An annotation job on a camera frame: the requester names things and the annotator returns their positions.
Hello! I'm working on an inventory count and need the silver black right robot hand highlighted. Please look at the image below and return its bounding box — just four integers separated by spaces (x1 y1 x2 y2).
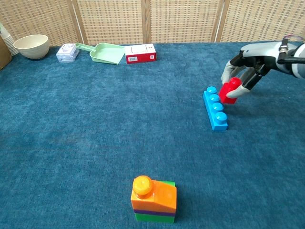
221 41 296 99

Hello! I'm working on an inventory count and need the small red toy block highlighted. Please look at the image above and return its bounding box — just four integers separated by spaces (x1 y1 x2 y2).
219 77 243 105

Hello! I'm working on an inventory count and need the long blue four-stud block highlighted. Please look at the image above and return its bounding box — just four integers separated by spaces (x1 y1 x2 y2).
203 86 228 132

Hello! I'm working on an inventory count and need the red and white carton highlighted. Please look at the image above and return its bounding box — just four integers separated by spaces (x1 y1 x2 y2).
124 43 157 64

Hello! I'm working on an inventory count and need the bamboo folding screen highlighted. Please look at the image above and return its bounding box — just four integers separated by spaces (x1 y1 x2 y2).
0 0 305 47

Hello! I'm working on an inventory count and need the mint green dustpan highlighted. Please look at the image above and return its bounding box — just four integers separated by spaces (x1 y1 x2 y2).
75 42 126 65

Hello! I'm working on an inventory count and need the orange sloped toy block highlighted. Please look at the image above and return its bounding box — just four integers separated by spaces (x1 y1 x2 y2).
130 175 178 213

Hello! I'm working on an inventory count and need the blue carpet table cover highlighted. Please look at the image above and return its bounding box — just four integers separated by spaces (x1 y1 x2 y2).
0 41 305 229

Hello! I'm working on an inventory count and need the thin purple toy block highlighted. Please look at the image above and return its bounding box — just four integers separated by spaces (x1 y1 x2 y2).
133 208 177 218

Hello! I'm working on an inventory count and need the clear plastic box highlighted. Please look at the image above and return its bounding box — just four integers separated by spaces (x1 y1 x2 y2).
56 43 80 63

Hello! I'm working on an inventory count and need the cream bowl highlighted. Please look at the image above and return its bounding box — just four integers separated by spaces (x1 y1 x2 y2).
13 34 51 60

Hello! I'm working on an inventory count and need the stack of paper cups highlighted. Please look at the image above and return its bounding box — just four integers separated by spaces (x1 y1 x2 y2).
0 22 20 57

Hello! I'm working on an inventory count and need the brown cardboard box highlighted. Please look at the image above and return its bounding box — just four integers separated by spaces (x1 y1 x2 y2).
0 35 13 71

